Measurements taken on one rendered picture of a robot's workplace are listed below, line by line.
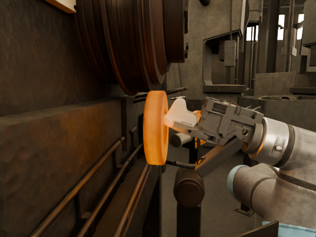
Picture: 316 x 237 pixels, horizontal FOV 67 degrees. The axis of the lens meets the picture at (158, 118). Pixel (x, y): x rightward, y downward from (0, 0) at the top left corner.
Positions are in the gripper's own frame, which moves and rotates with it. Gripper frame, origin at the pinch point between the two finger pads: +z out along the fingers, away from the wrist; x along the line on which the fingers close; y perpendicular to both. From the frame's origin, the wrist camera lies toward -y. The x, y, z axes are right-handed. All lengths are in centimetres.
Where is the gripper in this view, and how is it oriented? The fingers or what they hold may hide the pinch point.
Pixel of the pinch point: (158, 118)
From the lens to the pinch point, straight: 51.0
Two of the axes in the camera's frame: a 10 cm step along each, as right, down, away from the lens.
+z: -9.5, -2.9, 0.9
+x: -1.4, 1.6, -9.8
